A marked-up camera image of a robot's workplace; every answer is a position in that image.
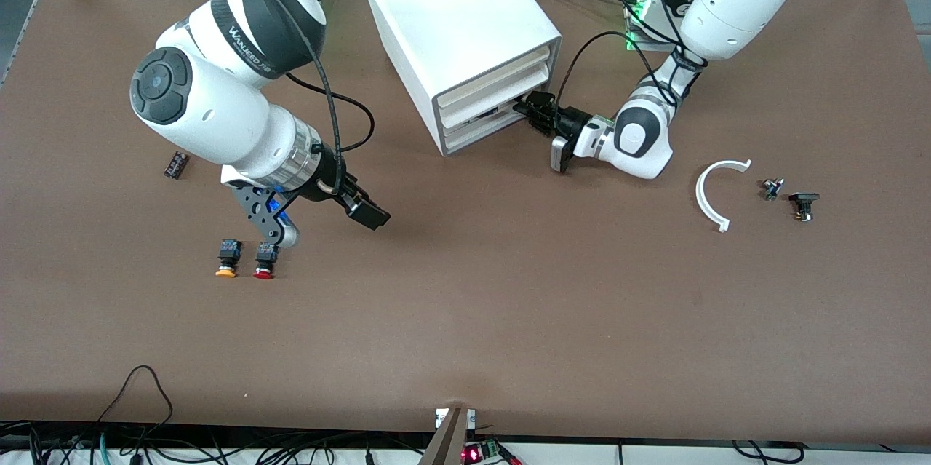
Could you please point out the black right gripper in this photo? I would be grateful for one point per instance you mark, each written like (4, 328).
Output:
(325, 186)

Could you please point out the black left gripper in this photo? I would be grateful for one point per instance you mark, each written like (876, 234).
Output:
(568, 120)

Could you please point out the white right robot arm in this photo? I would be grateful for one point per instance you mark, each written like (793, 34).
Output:
(211, 108)

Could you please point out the red mushroom push button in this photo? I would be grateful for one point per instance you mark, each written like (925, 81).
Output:
(265, 261)

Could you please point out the yellow mushroom push button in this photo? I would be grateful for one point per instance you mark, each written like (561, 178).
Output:
(228, 260)

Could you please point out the small metal potentiometer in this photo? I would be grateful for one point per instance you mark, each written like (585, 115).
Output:
(771, 188)

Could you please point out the small circuit board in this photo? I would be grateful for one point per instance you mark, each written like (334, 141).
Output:
(484, 450)

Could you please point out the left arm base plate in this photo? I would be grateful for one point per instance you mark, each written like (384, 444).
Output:
(633, 14)

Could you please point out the white curved plastic bracket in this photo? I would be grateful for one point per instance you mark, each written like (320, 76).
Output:
(700, 196)

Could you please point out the white metal bracket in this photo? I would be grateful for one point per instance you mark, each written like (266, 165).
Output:
(439, 418)

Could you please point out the small black switch component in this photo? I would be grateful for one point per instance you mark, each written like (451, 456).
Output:
(804, 199)

